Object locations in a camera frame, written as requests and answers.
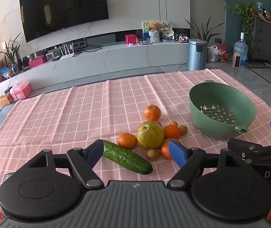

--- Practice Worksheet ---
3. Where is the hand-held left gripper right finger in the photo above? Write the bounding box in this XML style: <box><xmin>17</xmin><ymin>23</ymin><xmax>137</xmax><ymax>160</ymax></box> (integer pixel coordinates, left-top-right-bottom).
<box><xmin>167</xmin><ymin>139</ymin><xmax>246</xmax><ymax>188</ymax></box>

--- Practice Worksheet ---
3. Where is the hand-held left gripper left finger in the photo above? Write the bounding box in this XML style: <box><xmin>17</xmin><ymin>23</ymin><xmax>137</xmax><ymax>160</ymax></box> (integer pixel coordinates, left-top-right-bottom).
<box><xmin>27</xmin><ymin>139</ymin><xmax>105</xmax><ymax>189</ymax></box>

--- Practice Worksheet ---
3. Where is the small orange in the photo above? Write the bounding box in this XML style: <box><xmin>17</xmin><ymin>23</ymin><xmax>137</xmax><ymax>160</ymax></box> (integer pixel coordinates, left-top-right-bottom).
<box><xmin>163</xmin><ymin>124</ymin><xmax>181</xmax><ymax>140</ymax></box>
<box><xmin>118</xmin><ymin>133</ymin><xmax>138</xmax><ymax>150</ymax></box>
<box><xmin>161</xmin><ymin>138</ymin><xmax>174</xmax><ymax>160</ymax></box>

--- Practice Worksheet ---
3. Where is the green cucumber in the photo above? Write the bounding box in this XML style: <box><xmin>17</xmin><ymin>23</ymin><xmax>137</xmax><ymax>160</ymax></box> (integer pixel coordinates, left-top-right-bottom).
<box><xmin>101</xmin><ymin>139</ymin><xmax>153</xmax><ymax>175</ymax></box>

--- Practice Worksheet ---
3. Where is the yellow green pear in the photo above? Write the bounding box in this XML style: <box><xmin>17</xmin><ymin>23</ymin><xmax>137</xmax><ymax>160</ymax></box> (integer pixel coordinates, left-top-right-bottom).
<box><xmin>137</xmin><ymin>121</ymin><xmax>165</xmax><ymax>150</ymax></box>

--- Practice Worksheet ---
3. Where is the green colander bowl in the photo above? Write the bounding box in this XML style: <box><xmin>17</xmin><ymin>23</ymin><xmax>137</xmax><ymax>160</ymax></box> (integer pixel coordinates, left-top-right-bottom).
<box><xmin>189</xmin><ymin>80</ymin><xmax>257</xmax><ymax>140</ymax></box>

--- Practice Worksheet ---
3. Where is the large orange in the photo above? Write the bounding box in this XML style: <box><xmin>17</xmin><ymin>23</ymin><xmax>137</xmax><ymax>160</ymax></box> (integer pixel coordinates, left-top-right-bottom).
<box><xmin>144</xmin><ymin>104</ymin><xmax>162</xmax><ymax>121</ymax></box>

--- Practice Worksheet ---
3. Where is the pink checked tablecloth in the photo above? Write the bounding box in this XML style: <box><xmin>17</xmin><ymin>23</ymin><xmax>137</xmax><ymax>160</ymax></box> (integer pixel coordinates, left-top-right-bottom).
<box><xmin>0</xmin><ymin>68</ymin><xmax>271</xmax><ymax>219</ymax></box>

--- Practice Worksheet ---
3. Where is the white space heater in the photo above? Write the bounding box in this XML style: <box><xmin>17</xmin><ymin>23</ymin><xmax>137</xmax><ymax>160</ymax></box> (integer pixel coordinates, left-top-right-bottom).
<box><xmin>231</xmin><ymin>51</ymin><xmax>242</xmax><ymax>68</ymax></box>

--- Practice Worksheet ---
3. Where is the blue water bottle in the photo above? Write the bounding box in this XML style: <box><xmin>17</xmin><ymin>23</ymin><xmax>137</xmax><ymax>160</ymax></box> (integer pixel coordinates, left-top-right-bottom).
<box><xmin>233</xmin><ymin>32</ymin><xmax>249</xmax><ymax>66</ymax></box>

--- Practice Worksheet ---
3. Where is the grey cabinet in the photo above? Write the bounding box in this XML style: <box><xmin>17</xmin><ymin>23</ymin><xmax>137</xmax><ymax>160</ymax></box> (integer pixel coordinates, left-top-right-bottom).
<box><xmin>252</xmin><ymin>17</ymin><xmax>271</xmax><ymax>64</ymax></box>

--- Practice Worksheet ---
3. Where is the pink gift box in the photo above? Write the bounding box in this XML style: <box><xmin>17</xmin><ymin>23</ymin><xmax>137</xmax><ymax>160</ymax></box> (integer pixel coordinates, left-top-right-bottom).
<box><xmin>16</xmin><ymin>81</ymin><xmax>32</xmax><ymax>100</ymax></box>
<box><xmin>9</xmin><ymin>87</ymin><xmax>19</xmax><ymax>101</ymax></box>

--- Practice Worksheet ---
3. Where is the long white television console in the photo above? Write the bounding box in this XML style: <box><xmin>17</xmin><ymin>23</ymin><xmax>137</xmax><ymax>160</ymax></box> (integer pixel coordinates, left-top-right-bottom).
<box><xmin>0</xmin><ymin>41</ymin><xmax>191</xmax><ymax>104</ymax></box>

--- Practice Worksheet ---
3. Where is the white plastic bag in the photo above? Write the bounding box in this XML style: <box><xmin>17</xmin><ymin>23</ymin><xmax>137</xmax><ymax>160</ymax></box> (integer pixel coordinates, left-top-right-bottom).
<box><xmin>207</xmin><ymin>45</ymin><xmax>221</xmax><ymax>63</ymax></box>

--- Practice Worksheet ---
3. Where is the grey metal trash can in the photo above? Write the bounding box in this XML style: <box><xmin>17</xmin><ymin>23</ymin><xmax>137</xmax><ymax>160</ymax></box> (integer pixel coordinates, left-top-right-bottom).
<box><xmin>187</xmin><ymin>39</ymin><xmax>208</xmax><ymax>71</ymax></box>

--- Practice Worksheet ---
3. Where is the white router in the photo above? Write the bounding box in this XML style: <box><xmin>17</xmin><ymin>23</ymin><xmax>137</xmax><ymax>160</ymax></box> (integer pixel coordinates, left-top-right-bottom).
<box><xmin>59</xmin><ymin>43</ymin><xmax>75</xmax><ymax>60</ymax></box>

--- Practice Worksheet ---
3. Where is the orange box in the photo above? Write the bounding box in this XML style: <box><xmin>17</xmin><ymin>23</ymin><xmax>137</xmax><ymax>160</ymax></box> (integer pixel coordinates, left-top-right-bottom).
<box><xmin>0</xmin><ymin>93</ymin><xmax>14</xmax><ymax>107</ymax></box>

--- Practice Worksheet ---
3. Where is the trailing pothos plant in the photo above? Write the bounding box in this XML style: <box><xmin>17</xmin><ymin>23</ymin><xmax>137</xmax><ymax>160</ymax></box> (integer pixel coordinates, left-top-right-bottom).
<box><xmin>231</xmin><ymin>0</ymin><xmax>260</xmax><ymax>44</ymax></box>

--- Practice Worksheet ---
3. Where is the black white toy car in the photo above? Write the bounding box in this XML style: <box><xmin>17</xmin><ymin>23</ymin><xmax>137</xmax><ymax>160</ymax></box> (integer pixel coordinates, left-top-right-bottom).
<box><xmin>174</xmin><ymin>34</ymin><xmax>189</xmax><ymax>44</ymax></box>

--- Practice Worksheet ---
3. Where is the red box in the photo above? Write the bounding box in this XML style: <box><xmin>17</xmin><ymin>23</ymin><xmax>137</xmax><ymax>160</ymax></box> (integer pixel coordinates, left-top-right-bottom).
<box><xmin>125</xmin><ymin>34</ymin><xmax>137</xmax><ymax>45</ymax></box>

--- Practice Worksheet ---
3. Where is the long-leaf green plant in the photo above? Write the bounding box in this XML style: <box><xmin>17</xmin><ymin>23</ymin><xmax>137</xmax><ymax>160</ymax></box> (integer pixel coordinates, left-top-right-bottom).
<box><xmin>184</xmin><ymin>17</ymin><xmax>225</xmax><ymax>44</ymax></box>

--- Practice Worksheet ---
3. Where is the blue packet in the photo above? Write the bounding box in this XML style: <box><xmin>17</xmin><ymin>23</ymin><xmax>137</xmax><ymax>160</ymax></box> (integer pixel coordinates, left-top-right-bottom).
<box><xmin>0</xmin><ymin>66</ymin><xmax>11</xmax><ymax>78</ymax></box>

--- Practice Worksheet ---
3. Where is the teddy bear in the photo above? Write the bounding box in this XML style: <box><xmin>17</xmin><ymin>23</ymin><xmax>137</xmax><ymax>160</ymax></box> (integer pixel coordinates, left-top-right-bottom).
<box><xmin>149</xmin><ymin>21</ymin><xmax>161</xmax><ymax>43</ymax></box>

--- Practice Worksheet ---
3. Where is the painted hand fan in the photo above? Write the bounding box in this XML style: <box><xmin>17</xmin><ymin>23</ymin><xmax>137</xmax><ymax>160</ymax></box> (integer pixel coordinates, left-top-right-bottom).
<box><xmin>159</xmin><ymin>20</ymin><xmax>174</xmax><ymax>38</ymax></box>

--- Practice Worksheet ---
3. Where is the framed picture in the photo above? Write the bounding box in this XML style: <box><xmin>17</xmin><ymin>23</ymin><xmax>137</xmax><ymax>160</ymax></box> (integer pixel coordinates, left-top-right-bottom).
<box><xmin>142</xmin><ymin>21</ymin><xmax>161</xmax><ymax>41</ymax></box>

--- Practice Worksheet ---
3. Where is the potted leafy plant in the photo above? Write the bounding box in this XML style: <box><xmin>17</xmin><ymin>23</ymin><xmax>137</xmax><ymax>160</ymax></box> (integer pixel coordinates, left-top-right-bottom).
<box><xmin>0</xmin><ymin>33</ymin><xmax>22</xmax><ymax>75</ymax></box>

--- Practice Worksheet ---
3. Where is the black wall television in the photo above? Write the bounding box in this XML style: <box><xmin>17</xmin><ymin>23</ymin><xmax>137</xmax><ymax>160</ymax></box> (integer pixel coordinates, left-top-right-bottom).
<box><xmin>20</xmin><ymin>0</ymin><xmax>109</xmax><ymax>43</ymax></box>

